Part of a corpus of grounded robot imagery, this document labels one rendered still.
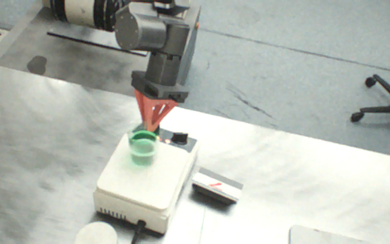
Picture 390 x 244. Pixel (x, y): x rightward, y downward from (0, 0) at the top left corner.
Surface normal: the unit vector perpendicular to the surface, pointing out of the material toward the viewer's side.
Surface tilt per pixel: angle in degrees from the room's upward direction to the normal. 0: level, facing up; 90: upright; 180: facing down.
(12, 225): 0
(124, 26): 64
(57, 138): 0
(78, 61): 0
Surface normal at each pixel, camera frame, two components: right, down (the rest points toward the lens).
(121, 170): 0.12, -0.64
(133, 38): -0.65, 0.10
